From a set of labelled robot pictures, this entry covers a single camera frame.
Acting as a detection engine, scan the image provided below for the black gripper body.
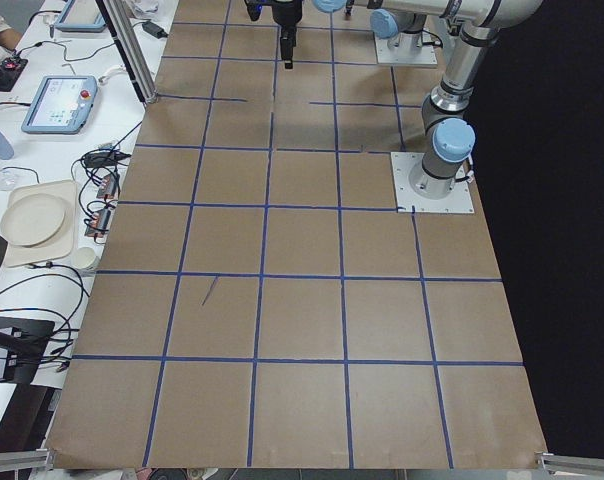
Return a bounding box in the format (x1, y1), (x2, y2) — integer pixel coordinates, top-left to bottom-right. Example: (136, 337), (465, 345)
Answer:
(244, 0), (303, 26)

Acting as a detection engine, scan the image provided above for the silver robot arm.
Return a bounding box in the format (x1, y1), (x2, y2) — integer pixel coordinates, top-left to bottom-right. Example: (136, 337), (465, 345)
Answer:
(244, 1), (441, 69)
(367, 1), (541, 199)

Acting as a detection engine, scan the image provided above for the black power adapter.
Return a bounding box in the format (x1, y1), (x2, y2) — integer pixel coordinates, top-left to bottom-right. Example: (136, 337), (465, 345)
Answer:
(141, 20), (168, 39)

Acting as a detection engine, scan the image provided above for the beige tray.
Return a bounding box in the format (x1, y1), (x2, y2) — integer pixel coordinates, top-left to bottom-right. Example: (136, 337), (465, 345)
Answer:
(0, 180), (78, 267)

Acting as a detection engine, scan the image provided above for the white paper cup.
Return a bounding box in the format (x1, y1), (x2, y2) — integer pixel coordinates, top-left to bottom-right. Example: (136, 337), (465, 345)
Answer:
(71, 247), (100, 272)

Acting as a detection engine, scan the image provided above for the beige round plate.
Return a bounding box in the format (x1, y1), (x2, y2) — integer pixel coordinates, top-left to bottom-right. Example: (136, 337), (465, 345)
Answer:
(0, 193), (66, 247)

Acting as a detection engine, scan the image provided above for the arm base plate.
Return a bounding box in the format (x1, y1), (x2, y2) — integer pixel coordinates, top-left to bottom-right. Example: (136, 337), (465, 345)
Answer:
(375, 32), (438, 68)
(390, 152), (475, 214)

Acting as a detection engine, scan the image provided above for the aluminium frame post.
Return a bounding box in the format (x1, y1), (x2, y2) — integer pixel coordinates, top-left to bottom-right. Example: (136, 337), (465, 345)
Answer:
(96, 0), (157, 104)

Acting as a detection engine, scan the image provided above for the teach pendant near post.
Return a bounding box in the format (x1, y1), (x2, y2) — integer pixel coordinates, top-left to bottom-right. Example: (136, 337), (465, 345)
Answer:
(21, 76), (98, 134)

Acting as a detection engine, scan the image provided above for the black camera stand base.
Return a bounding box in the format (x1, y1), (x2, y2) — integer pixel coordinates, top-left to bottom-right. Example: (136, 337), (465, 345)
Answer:
(0, 317), (55, 385)

